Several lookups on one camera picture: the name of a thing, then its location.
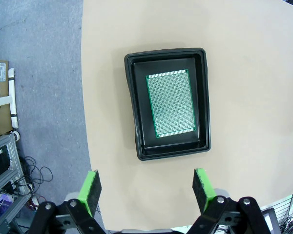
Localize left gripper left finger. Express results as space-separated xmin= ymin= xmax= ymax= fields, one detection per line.
xmin=30 ymin=170 xmax=107 ymax=234

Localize black floor cables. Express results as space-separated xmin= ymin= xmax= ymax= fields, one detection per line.
xmin=21 ymin=156 xmax=55 ymax=195

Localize black ESD tray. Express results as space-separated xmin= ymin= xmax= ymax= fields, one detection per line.
xmin=124 ymin=47 xmax=212 ymax=161

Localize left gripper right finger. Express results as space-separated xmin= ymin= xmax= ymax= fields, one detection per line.
xmin=188 ymin=168 xmax=271 ymax=234

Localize white tube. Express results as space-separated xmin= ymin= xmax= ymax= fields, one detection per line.
xmin=0 ymin=68 xmax=20 ymax=129

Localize aluminium profile frame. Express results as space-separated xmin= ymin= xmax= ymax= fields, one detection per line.
xmin=0 ymin=133 xmax=35 ymax=234

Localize black tablet screen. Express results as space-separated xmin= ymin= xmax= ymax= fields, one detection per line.
xmin=261 ymin=207 xmax=281 ymax=234

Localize green perforated circuit board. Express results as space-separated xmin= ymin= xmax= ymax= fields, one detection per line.
xmin=145 ymin=69 xmax=195 ymax=138

